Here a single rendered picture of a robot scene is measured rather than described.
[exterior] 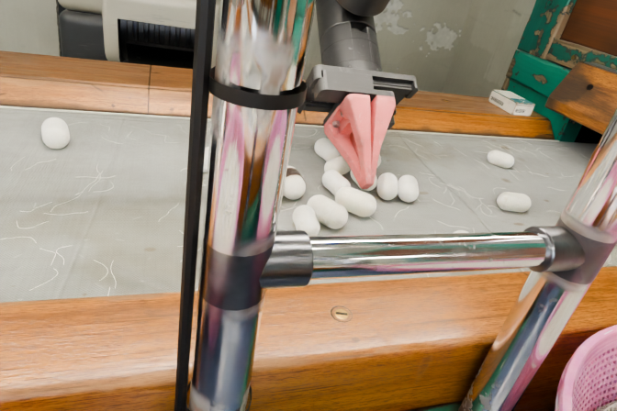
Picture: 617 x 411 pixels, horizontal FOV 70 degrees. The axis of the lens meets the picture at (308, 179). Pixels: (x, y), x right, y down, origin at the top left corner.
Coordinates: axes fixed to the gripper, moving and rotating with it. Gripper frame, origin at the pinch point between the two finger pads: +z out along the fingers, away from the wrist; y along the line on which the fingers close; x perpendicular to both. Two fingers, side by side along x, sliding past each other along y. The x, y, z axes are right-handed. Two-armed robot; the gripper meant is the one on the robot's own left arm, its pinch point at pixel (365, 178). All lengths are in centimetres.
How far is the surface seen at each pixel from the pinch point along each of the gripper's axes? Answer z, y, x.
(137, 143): -5.9, -19.7, 8.0
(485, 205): 2.0, 13.2, 1.2
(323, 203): 3.1, -5.1, -2.1
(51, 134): -5.0, -26.3, 5.1
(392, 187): 0.7, 2.6, 0.2
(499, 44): -117, 139, 110
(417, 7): -152, 111, 130
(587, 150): -10.0, 42.4, 11.1
